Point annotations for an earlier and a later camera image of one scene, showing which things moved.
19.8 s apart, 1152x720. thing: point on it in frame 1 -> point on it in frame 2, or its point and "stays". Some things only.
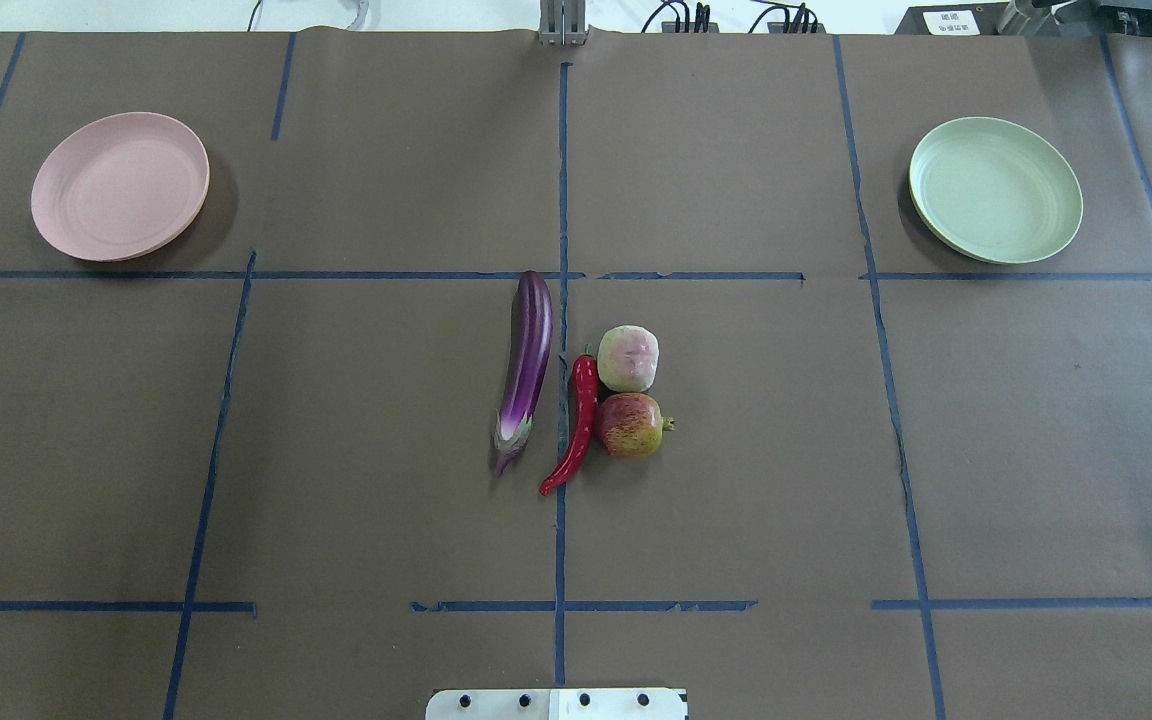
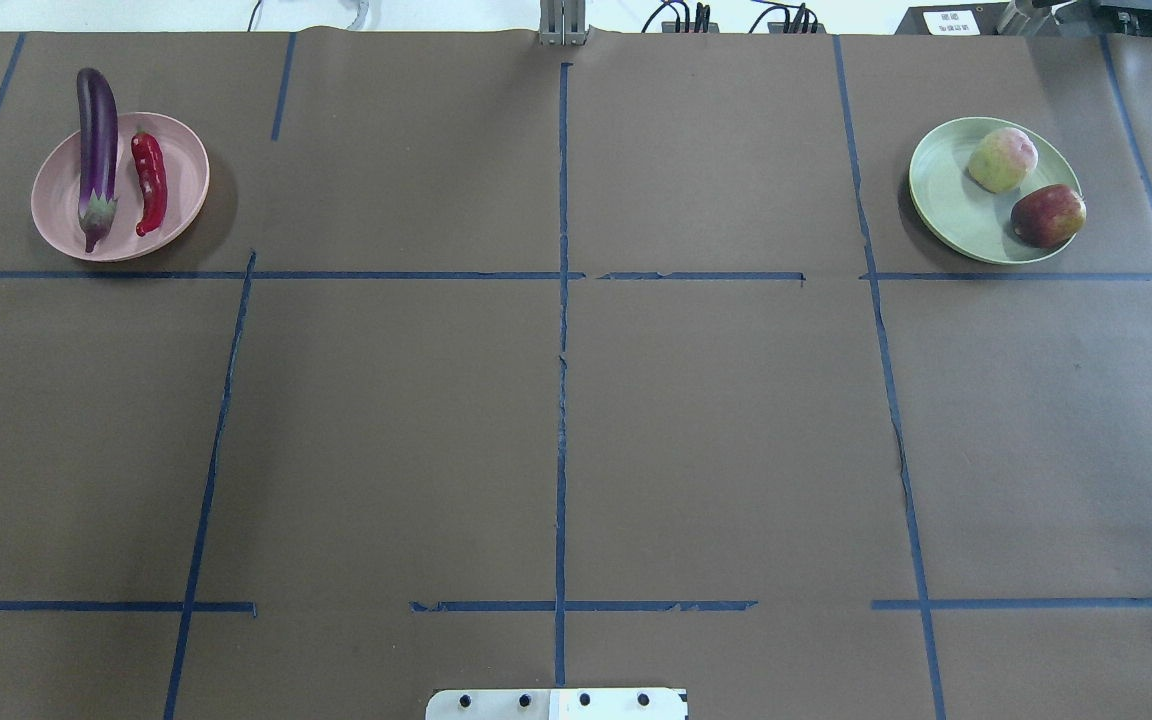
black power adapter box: x=963 y=19 stays
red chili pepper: x=586 y=378 -> x=149 y=166
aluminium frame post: x=562 y=22 stays
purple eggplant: x=528 y=361 -> x=97 y=140
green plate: x=995 y=191 stays
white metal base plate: x=557 y=704 stays
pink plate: x=120 y=187 stays
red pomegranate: x=631 y=426 -> x=1049 y=217
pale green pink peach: x=627 y=358 -> x=1002 y=159
